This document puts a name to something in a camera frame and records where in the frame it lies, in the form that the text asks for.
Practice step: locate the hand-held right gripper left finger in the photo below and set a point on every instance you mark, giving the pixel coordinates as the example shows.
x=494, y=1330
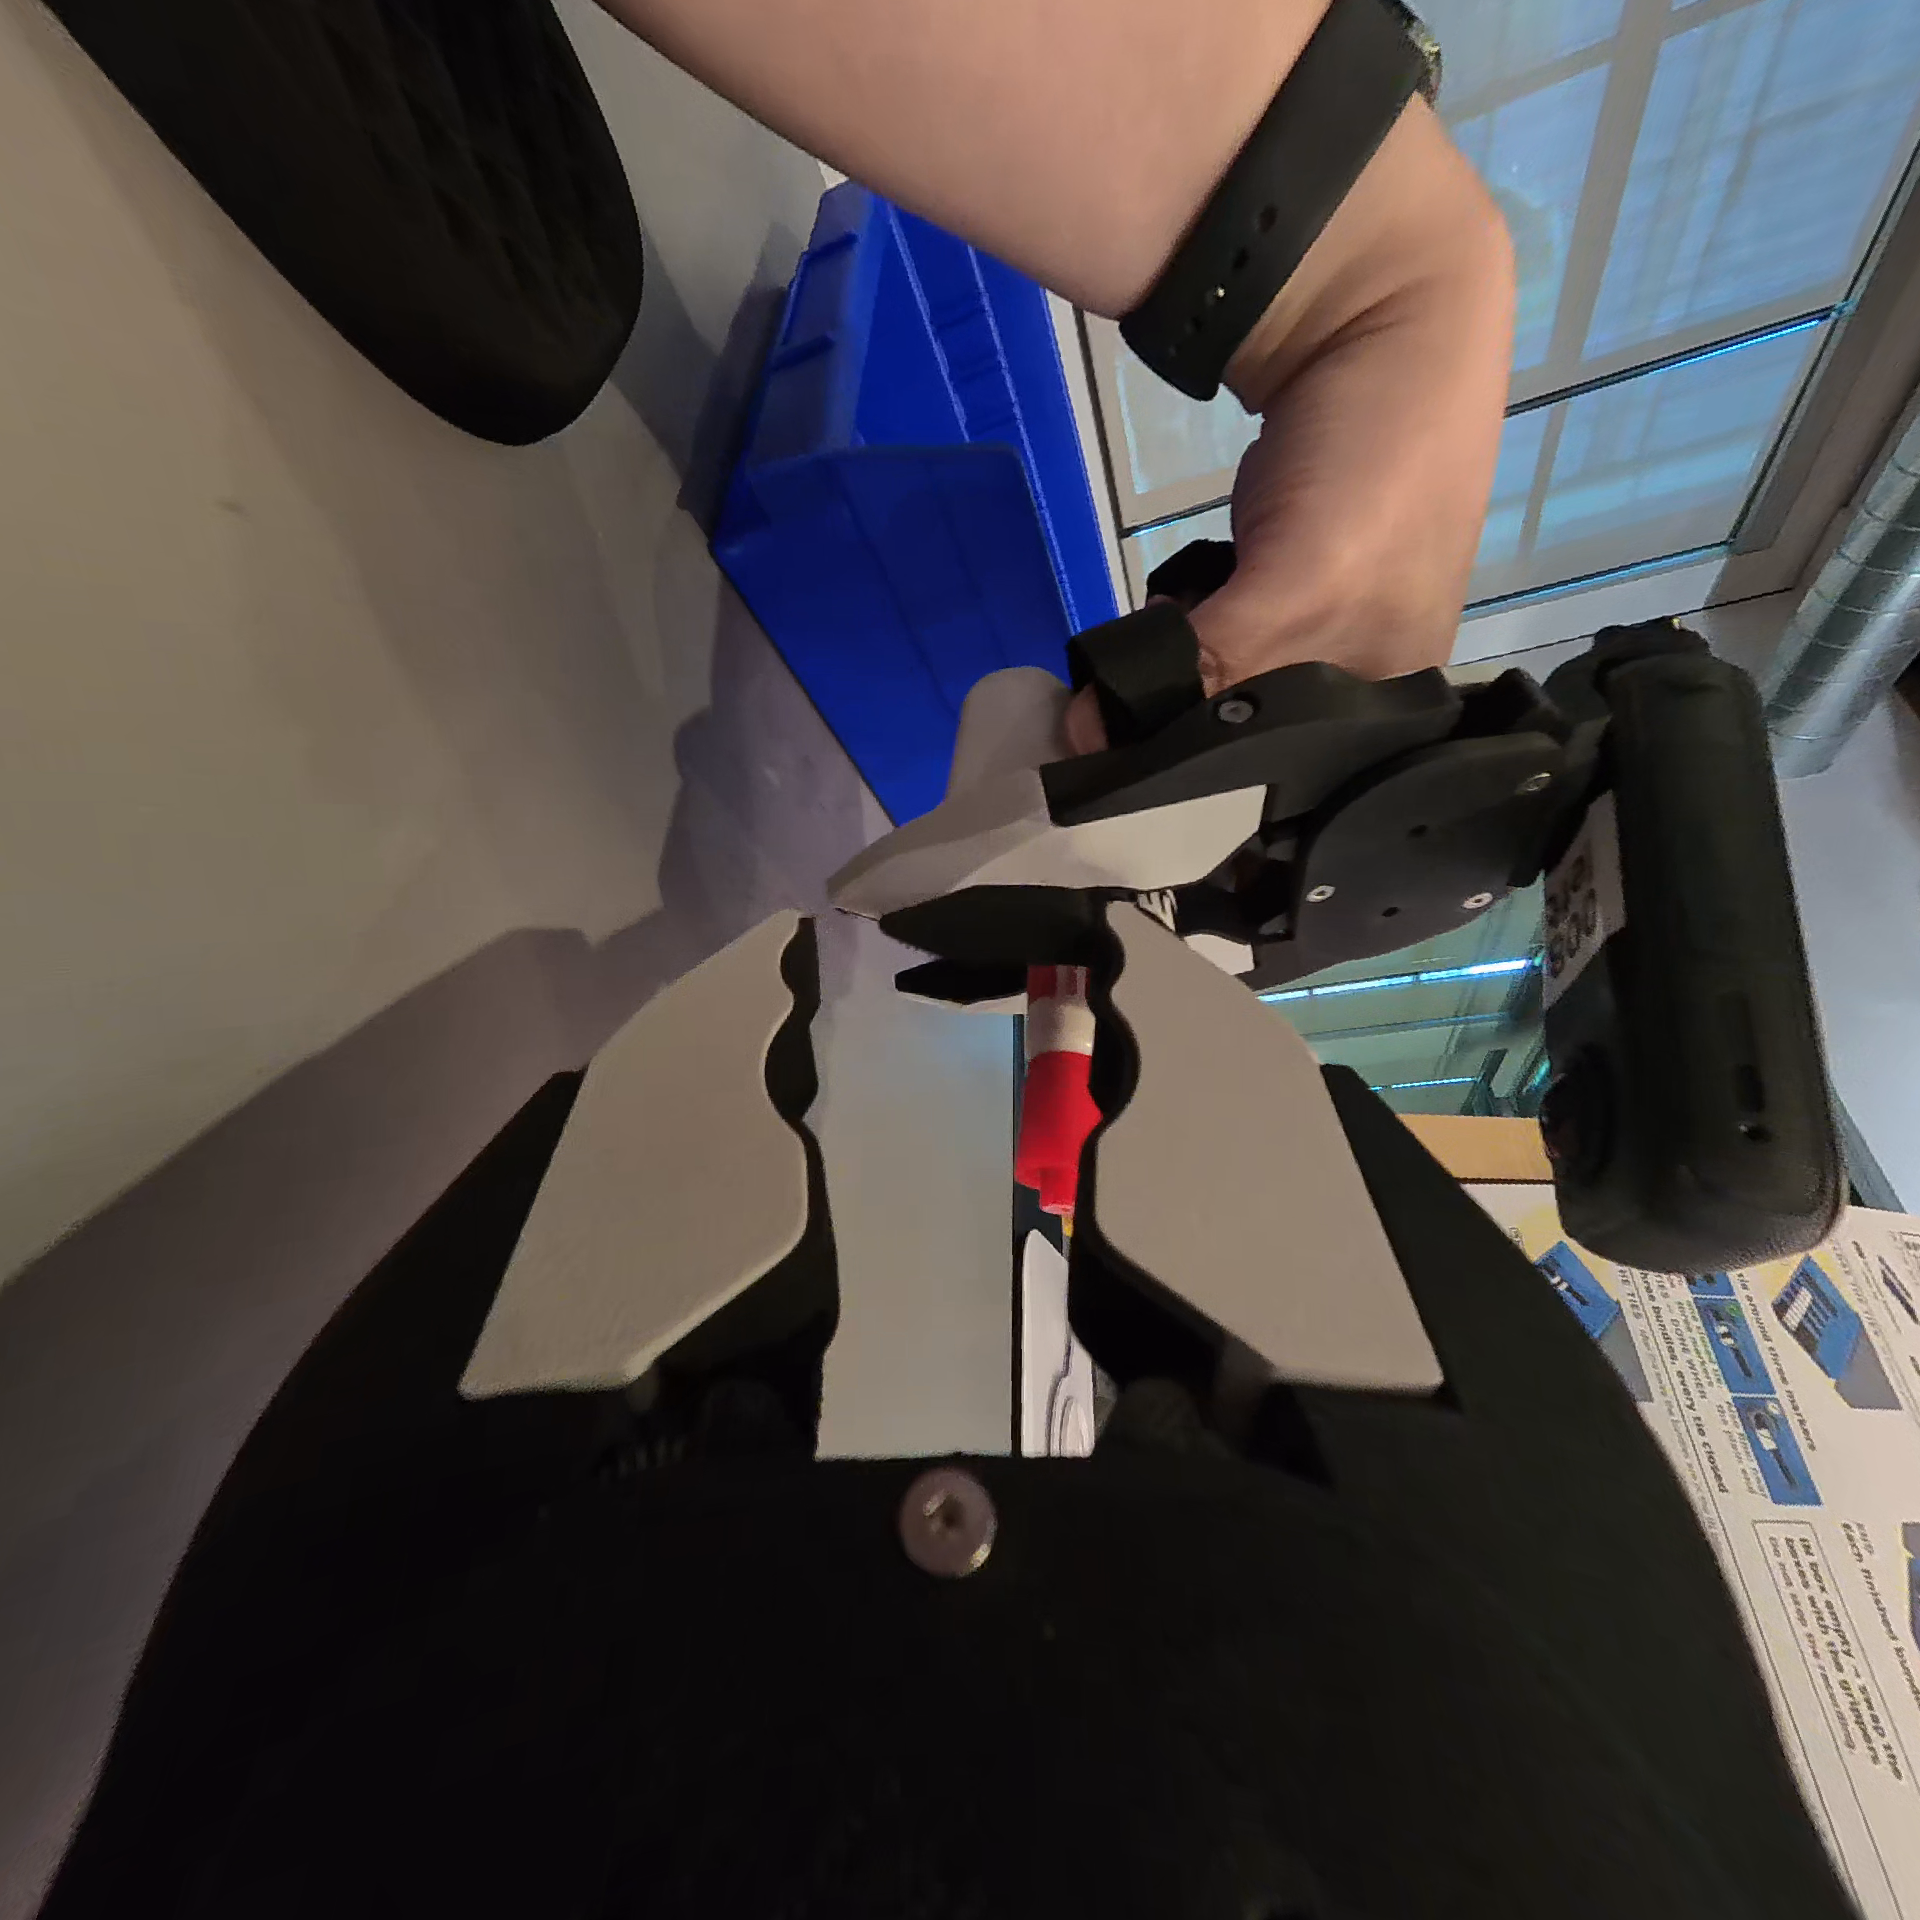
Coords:
x=646, y=1201

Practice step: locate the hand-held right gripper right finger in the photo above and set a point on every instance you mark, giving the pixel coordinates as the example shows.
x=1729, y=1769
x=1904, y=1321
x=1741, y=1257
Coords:
x=1260, y=1201

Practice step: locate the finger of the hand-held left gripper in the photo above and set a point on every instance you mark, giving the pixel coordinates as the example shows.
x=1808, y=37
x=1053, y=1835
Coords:
x=1079, y=857
x=961, y=987

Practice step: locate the red cap marker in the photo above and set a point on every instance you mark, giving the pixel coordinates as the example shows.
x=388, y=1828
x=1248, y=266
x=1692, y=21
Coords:
x=1060, y=1090

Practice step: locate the person's left hand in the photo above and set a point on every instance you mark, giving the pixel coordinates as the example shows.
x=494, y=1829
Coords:
x=1381, y=451

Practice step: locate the white plastic stand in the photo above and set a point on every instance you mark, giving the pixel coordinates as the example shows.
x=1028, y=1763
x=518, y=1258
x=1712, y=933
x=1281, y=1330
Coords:
x=1050, y=1349

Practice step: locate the blue plastic bin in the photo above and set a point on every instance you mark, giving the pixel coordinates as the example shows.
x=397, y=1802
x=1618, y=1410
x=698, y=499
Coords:
x=914, y=599

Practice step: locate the black wrist band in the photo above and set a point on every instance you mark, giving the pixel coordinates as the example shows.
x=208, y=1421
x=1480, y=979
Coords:
x=1276, y=211

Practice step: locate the printed instruction sheet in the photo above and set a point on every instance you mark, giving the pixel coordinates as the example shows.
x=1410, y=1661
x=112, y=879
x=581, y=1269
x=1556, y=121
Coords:
x=1800, y=1575

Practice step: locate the silver ventilation duct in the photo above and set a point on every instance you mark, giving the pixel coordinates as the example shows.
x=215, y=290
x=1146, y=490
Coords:
x=1852, y=617

